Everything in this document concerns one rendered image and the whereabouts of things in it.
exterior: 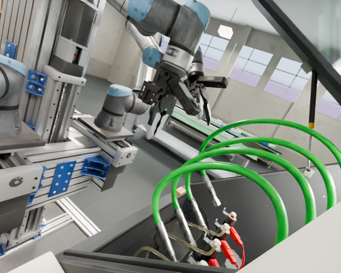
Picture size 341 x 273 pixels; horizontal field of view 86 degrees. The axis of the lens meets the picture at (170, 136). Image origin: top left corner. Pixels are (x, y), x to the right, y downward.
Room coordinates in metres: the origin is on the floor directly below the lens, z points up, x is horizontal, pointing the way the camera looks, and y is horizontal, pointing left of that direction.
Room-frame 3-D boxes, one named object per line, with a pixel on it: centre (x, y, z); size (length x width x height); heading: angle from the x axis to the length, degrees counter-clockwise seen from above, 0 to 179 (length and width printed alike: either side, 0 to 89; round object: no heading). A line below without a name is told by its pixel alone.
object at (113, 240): (0.59, -0.05, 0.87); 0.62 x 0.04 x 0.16; 152
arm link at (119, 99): (0.97, 0.34, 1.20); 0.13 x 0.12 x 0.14; 136
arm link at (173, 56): (0.52, 0.07, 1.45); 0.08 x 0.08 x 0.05
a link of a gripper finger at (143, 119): (0.51, 0.08, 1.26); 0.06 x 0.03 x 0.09; 62
